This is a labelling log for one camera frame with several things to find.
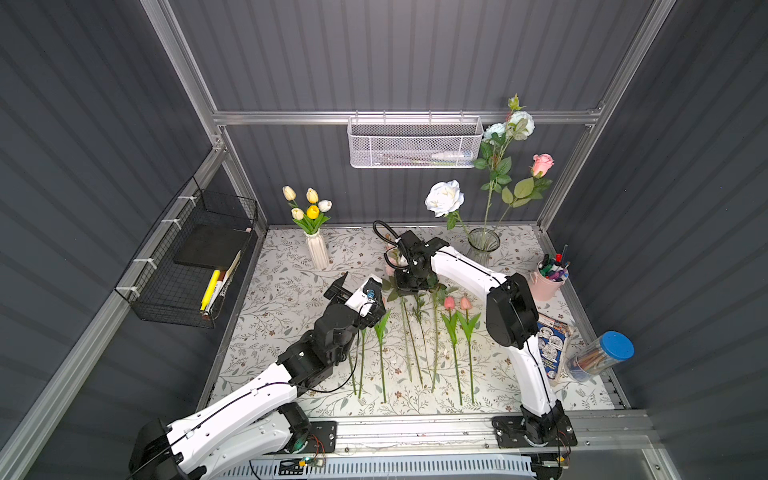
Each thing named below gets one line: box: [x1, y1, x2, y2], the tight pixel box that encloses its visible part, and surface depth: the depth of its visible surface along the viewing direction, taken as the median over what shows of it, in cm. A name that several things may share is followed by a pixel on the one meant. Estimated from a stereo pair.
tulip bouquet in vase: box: [282, 185, 333, 235], surface depth 88 cm
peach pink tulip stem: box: [374, 310, 391, 403], surface depth 92 cm
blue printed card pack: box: [537, 314, 571, 380], surface depth 88 cm
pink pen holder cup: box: [529, 261, 570, 301], surface depth 96 cm
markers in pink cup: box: [538, 244, 571, 282], surface depth 93 cm
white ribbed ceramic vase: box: [304, 228, 329, 270], surface depth 101 cm
